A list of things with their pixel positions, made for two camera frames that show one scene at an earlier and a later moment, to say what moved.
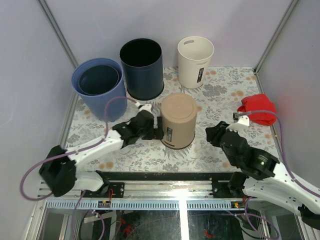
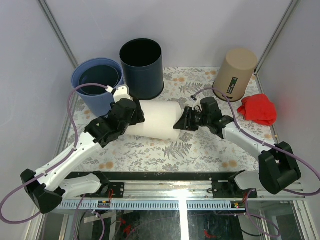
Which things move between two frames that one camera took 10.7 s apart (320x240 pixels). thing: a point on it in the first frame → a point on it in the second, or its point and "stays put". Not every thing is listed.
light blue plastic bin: x=116 y=107 stays put
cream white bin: x=194 y=53 → x=161 y=117
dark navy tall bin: x=142 y=59 stays put
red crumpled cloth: x=260 y=102 stays put
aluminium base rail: x=146 y=195 stays put
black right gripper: x=213 y=132 → x=185 y=122
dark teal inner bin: x=98 y=79 stays put
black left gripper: x=156 y=134 → x=139 y=117
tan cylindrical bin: x=179 y=114 → x=235 y=74
